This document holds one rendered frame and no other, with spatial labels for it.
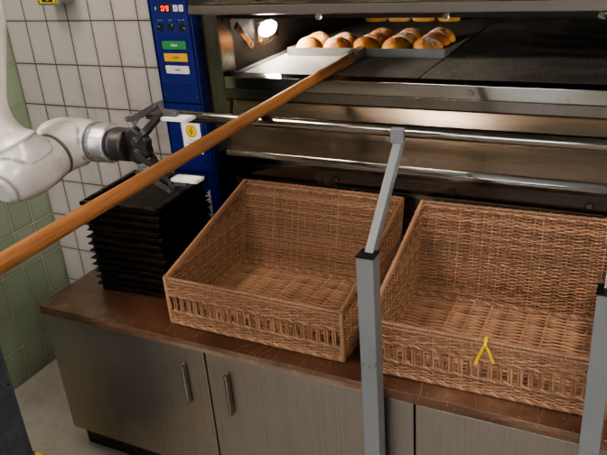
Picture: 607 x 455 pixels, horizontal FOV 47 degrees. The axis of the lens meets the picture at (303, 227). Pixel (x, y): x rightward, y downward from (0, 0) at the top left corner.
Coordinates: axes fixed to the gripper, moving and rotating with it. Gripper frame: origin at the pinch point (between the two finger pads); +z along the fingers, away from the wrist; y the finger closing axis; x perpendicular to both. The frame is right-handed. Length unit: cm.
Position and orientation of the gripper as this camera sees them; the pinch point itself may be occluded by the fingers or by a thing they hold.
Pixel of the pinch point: (191, 150)
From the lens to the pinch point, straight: 149.3
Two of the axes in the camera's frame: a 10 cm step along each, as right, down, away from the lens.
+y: 0.7, 9.1, 4.2
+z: 9.0, 1.2, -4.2
